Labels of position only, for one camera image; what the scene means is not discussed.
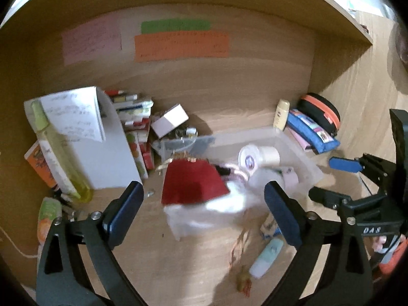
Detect wooden desktop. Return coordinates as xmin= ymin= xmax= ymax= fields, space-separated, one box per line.
xmin=13 ymin=108 xmax=396 ymax=306

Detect white tape roll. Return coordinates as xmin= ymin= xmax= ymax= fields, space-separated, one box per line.
xmin=238 ymin=144 xmax=281 ymax=173

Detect red cloth pouch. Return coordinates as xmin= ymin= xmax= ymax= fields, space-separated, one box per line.
xmin=156 ymin=155 xmax=231 ymax=205

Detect black orange zip case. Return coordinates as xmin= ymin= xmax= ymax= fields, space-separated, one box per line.
xmin=297 ymin=93 xmax=341 ymax=139

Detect white cord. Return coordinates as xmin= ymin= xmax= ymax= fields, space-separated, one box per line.
xmin=0 ymin=226 xmax=39 ymax=259

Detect orange printed tube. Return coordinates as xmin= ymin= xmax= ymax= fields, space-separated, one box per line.
xmin=24 ymin=140 xmax=58 ymax=189

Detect green sticky note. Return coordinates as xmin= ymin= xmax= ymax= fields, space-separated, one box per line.
xmin=141 ymin=19 xmax=211 ymax=34

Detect white cloth pouch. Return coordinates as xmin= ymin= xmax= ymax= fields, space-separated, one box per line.
xmin=164 ymin=178 xmax=256 ymax=241

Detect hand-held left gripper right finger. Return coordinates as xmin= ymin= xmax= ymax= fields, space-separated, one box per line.
xmin=263 ymin=181 xmax=373 ymax=306

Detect orange sticky note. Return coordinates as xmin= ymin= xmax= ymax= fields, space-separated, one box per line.
xmin=134 ymin=32 xmax=230 ymax=62

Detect cream tube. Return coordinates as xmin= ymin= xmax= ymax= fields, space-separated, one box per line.
xmin=273 ymin=99 xmax=290 ymax=131

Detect light blue small tube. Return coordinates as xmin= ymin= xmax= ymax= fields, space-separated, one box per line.
xmin=249 ymin=238 xmax=284 ymax=278

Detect white cardboard box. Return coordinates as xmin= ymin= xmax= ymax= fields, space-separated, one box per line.
xmin=150 ymin=104 xmax=189 ymax=138

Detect blue pencil case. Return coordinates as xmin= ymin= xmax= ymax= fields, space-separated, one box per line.
xmin=286 ymin=108 xmax=341 ymax=155

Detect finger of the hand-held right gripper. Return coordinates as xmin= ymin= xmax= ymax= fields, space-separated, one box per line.
xmin=328 ymin=153 xmax=396 ymax=183
xmin=309 ymin=186 xmax=380 ymax=218

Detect black metal pens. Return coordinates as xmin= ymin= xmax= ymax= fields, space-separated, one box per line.
xmin=53 ymin=189 xmax=80 ymax=221

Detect orange patterned cord charm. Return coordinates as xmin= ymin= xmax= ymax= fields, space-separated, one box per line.
xmin=229 ymin=226 xmax=254 ymax=295

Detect white paper sheets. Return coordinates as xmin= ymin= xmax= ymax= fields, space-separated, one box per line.
xmin=24 ymin=86 xmax=143 ymax=189

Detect pink flat case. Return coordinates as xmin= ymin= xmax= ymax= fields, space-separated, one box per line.
xmin=287 ymin=127 xmax=314 ymax=151

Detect pink braided rope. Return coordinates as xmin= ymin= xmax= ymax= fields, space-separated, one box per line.
xmin=217 ymin=162 xmax=251 ymax=182

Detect stack of colourful small boxes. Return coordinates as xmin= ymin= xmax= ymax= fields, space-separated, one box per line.
xmin=104 ymin=89 xmax=157 ymax=179

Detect orange green glue bottle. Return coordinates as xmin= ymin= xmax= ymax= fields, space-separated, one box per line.
xmin=36 ymin=197 xmax=63 ymax=247

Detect yellow spray bottle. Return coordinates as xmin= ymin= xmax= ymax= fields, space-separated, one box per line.
xmin=31 ymin=100 xmax=94 ymax=203

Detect clear plastic storage bin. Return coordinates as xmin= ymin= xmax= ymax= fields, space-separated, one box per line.
xmin=159 ymin=127 xmax=324 ymax=241

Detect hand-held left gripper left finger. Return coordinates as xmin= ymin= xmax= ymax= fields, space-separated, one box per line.
xmin=36 ymin=181 xmax=149 ymax=306

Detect dark round object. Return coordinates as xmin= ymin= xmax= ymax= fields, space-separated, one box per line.
xmin=389 ymin=22 xmax=408 ymax=80

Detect blue white small packet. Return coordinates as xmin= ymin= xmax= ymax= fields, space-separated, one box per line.
xmin=260 ymin=213 xmax=281 ymax=239

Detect pink sticky note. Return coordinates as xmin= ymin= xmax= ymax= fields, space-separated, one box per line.
xmin=62 ymin=17 xmax=122 ymax=66

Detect person's right hand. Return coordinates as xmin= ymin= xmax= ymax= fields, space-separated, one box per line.
xmin=374 ymin=234 xmax=408 ymax=276

